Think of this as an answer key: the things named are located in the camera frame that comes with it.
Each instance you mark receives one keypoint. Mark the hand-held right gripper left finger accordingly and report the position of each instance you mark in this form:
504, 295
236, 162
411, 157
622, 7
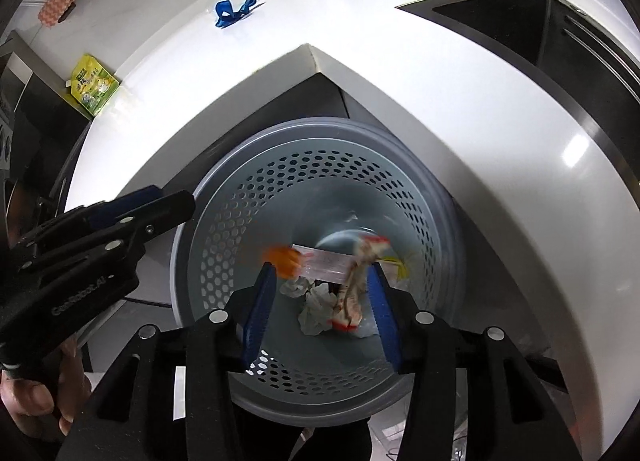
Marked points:
260, 316

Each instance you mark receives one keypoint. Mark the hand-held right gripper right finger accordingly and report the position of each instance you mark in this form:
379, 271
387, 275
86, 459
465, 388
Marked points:
385, 316

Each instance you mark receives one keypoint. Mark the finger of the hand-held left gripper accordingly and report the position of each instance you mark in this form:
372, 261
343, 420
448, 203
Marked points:
160, 213
125, 203

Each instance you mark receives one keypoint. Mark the red and white snack wrapper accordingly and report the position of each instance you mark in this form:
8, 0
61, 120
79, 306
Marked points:
355, 286

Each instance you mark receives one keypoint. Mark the printed white paper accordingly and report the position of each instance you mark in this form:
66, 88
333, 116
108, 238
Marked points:
296, 287

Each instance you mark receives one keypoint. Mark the white tissue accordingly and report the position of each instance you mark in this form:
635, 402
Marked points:
316, 313

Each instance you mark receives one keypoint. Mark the orange peel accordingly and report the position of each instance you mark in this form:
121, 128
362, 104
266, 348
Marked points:
284, 261

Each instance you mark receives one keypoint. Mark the pink and white box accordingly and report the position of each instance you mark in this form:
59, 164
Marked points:
325, 263

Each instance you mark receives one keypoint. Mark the grey perforated trash bin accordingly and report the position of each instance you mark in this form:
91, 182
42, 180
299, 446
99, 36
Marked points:
310, 191

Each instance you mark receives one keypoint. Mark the person's left hand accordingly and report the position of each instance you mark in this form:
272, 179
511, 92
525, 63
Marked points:
35, 406

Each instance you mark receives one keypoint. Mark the yellow wrapper piece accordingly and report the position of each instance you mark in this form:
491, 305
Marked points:
399, 268

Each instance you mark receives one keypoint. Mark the yellow-green seasoning packet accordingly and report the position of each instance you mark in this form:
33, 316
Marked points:
92, 86

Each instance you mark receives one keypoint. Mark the black sink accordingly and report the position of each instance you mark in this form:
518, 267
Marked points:
550, 36

